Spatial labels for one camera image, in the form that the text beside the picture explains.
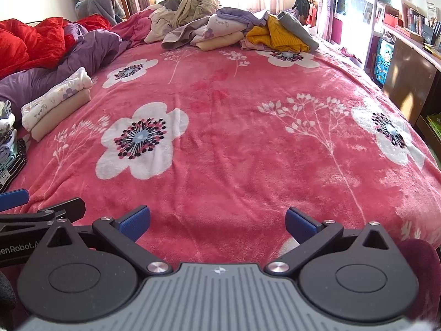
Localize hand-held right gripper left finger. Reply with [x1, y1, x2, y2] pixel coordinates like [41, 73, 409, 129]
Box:
[44, 205, 173, 277]

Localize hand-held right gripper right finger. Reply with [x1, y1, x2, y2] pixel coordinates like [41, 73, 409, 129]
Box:
[263, 207, 397, 277]

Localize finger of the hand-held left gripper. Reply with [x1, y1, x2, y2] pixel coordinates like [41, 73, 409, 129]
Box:
[0, 189, 30, 212]
[0, 197, 86, 234]

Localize grey fleece pants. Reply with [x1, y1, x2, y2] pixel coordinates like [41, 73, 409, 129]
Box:
[277, 11, 320, 52]

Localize clothes on hangers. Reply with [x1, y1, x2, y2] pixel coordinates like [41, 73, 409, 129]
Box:
[293, 0, 318, 26]

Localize dark striped folded garment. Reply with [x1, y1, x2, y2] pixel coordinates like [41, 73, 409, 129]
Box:
[0, 138, 28, 194]

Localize folded beige garment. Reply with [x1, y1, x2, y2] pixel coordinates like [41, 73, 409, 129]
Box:
[30, 88, 92, 142]

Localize pink floral blanket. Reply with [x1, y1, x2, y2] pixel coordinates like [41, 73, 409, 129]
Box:
[0, 9, 441, 273]

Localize folded white floral garment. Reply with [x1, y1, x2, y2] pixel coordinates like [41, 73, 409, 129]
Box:
[21, 67, 93, 131]

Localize dark red cloth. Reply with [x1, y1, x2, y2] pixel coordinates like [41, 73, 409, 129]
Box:
[398, 239, 441, 321]

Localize red quilt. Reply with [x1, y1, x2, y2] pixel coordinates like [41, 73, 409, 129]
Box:
[0, 17, 112, 80]

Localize green box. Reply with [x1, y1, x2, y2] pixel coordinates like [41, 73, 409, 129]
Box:
[426, 112, 441, 132]

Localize purple quilt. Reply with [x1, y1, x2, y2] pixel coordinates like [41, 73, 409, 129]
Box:
[0, 22, 130, 119]

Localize blue printed bag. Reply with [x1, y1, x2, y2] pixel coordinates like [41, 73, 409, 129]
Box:
[374, 38, 395, 85]

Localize yellow knit sweater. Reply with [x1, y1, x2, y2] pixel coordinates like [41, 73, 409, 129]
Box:
[245, 14, 311, 53]

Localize crumpled pink garment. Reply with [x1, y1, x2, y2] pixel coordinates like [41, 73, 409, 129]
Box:
[110, 9, 155, 47]

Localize folded cream garment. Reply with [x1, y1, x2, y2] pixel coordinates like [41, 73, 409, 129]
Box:
[196, 31, 244, 52]

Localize grey garment on chair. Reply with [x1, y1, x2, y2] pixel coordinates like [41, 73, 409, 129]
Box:
[76, 0, 126, 26]

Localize folded pale floral garment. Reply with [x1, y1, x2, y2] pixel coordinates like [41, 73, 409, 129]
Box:
[191, 15, 249, 40]

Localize lilac fleece garment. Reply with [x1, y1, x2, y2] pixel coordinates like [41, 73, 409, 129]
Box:
[215, 7, 269, 28]

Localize khaki garment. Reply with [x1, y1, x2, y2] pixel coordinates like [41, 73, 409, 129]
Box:
[161, 0, 221, 49]

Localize purple curtain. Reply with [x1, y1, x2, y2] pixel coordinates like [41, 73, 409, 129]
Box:
[319, 0, 340, 42]

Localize row of books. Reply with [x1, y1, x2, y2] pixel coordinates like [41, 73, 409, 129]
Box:
[405, 5, 441, 46]

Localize wall bookshelf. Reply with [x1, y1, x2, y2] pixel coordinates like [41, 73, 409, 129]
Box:
[374, 0, 441, 50]

